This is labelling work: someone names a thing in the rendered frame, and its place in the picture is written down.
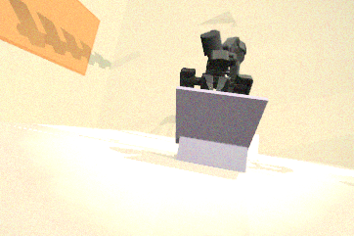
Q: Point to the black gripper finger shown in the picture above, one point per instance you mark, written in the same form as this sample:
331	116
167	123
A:
223	84
206	82

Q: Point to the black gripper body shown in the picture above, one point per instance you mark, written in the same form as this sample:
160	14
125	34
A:
242	84

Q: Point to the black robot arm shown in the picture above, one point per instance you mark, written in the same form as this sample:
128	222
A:
222	56

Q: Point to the grey switch panel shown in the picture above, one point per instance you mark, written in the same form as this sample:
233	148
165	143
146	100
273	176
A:
216	128

